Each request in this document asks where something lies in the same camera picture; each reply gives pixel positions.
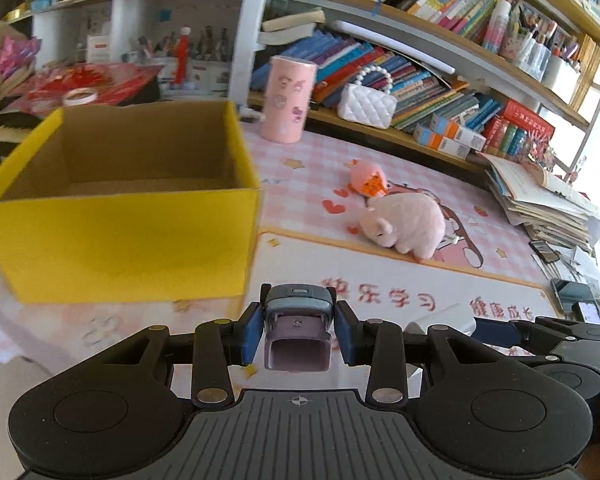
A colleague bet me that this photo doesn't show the row of blue children's books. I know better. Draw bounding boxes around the row of blue children's books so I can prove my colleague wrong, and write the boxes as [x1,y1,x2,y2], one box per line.
[275,30,503,133]

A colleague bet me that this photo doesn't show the beige hardcover book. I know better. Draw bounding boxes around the beige hardcover book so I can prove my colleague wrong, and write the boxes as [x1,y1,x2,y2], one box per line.
[257,25,316,47]
[262,9,326,31]

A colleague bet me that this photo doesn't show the loose white papers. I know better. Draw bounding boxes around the loose white papers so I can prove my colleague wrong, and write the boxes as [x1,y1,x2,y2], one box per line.
[530,247,597,286]

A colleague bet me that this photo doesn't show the white storage bin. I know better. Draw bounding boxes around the white storage bin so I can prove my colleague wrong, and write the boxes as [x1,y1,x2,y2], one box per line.
[540,55,581,101]

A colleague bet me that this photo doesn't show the red figure pen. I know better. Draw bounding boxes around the red figure pen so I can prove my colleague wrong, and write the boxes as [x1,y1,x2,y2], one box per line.
[175,27,191,86]

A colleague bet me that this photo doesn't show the stack of papers and workbooks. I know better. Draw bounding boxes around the stack of papers and workbooks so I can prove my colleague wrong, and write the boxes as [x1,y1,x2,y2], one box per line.
[482,152,600,253]

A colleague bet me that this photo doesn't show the white frame wooden bookshelf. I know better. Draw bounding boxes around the white frame wooden bookshelf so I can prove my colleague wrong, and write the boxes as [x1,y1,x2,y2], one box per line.
[227,0,600,181]

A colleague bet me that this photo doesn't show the white quilted pearl handbag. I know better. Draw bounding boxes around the white quilted pearl handbag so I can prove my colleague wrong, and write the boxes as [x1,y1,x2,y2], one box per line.
[337,64,398,130]

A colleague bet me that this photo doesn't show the pink sticker canister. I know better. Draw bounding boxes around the pink sticker canister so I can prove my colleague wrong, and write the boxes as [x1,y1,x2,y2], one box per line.
[259,56,318,145]

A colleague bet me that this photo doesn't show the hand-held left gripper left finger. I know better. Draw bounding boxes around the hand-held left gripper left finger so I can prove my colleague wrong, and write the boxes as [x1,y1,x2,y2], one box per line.
[80,301,265,407]

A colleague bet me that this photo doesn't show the row of yellow books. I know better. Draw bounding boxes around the row of yellow books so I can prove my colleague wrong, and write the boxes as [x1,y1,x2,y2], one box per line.
[577,35,600,111]

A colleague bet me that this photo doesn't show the large red boxed dictionary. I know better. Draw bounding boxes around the large red boxed dictionary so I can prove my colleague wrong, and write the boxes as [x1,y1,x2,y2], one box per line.
[500,99,556,137]

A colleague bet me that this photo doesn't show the clear pen organizer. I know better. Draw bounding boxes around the clear pen organizer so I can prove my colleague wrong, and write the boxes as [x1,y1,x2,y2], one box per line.
[500,2,553,68]

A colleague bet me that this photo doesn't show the pink orange plush toy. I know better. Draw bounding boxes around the pink orange plush toy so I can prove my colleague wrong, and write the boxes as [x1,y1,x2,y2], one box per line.
[350,159,388,198]

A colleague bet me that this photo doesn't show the red paper decorations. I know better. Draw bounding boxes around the red paper decorations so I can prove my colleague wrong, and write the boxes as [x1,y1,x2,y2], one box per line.
[10,62,163,108]

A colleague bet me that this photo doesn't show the black phone lit screen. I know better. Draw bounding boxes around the black phone lit screen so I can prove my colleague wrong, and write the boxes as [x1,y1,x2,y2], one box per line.
[577,300,600,326]

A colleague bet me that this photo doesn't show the pink glitter paper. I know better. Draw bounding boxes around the pink glitter paper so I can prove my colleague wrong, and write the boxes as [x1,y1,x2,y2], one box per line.
[0,37,42,78]

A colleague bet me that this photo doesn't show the glittery pink decoration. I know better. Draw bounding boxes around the glittery pink decoration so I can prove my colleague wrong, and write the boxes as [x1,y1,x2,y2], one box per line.
[522,135,556,171]

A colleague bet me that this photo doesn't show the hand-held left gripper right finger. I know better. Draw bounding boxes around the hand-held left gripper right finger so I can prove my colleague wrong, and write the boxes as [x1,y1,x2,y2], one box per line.
[336,301,516,407]

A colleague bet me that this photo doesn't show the grey toy car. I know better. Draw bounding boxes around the grey toy car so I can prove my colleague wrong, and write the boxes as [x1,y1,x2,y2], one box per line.
[261,283,337,373]

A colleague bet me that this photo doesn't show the pastel white bottle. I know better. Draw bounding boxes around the pastel white bottle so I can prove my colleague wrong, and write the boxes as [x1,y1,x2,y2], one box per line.
[482,0,512,53]

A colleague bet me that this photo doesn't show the pink checked printed tablecloth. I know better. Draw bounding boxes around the pink checked printed tablecloth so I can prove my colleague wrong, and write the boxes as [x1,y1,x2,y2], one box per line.
[0,120,581,396]

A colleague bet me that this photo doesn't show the orange white carton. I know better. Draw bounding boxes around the orange white carton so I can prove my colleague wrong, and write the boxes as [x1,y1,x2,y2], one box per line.
[412,124,471,161]
[430,114,487,151]

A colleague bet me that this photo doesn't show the white side shelf unit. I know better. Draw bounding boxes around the white side shelf unit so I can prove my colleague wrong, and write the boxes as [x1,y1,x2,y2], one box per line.
[30,0,246,106]

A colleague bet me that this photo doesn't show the yellow cardboard box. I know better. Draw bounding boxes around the yellow cardboard box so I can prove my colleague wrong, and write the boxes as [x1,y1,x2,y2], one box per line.
[0,100,263,305]

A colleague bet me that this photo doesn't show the white box red label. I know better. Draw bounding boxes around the white box red label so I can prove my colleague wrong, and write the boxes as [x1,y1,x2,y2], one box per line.
[85,32,112,63]

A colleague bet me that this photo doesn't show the white light bar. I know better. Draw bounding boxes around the white light bar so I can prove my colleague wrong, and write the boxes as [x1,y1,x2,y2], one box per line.
[332,20,456,75]

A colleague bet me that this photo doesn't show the pink plush pig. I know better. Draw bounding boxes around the pink plush pig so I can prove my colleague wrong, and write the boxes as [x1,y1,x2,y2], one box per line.
[357,194,447,260]

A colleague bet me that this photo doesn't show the desk pen holder set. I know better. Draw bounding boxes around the desk pen holder set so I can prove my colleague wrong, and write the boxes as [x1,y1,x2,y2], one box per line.
[122,25,231,88]

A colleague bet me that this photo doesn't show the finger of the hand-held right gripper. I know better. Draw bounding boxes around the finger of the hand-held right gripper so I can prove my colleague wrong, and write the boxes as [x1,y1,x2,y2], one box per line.
[474,316,600,355]

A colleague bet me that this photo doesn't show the white masking tape roll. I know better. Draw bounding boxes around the white masking tape roll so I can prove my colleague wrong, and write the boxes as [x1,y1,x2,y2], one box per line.
[62,87,99,107]

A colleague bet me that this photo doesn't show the small black phone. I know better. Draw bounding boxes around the small black phone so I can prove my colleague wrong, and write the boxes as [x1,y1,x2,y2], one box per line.
[529,240,561,263]

